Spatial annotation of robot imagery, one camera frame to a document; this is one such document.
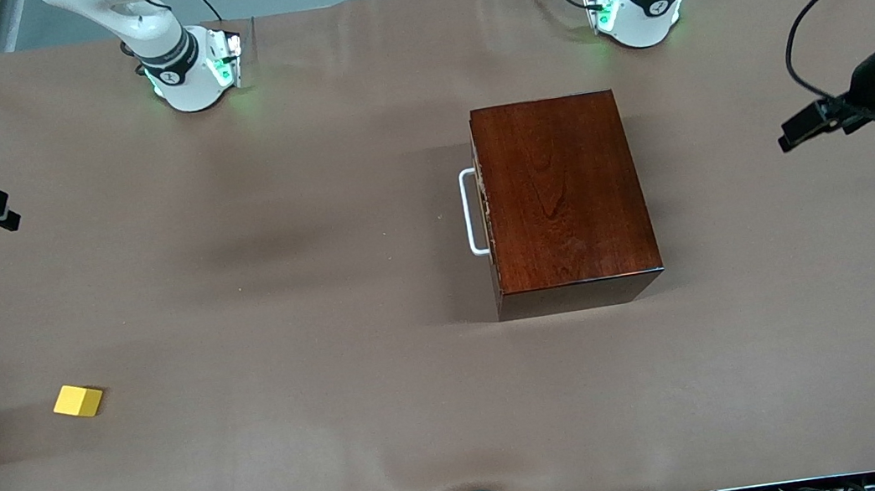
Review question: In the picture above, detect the yellow block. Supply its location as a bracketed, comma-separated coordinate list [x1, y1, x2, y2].
[49, 380, 107, 422]

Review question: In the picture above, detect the light wood drawer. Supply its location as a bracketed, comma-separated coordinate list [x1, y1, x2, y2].
[458, 167, 492, 258]

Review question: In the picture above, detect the dark red-brown wooden cabinet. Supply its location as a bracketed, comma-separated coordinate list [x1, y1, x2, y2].
[468, 85, 670, 322]

